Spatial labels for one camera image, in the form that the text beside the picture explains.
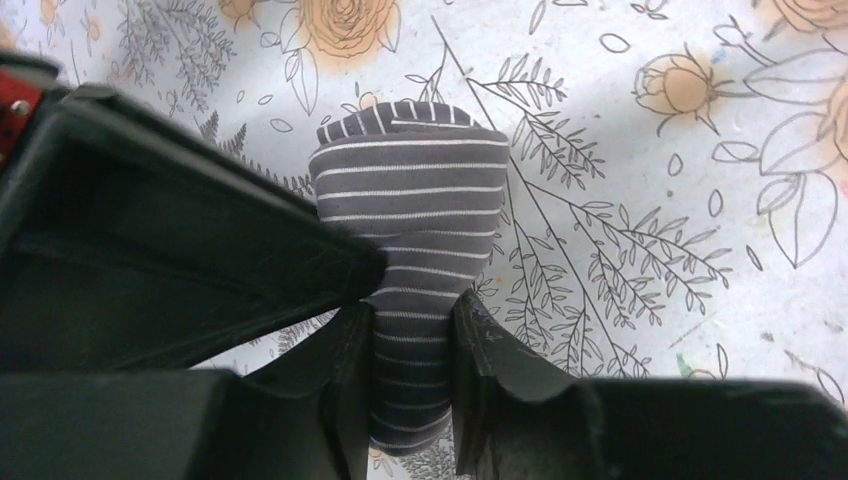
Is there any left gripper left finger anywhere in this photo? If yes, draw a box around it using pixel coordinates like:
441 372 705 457
243 302 373 479

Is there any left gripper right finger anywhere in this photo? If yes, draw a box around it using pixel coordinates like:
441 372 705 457
451 290 583 479

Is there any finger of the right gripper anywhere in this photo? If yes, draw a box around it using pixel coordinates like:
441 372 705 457
1 52 386 371

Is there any grey striped underwear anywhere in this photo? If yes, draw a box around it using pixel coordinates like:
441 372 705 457
309 101 509 457

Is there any floral tablecloth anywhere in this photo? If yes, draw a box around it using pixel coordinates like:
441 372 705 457
1 1 847 479

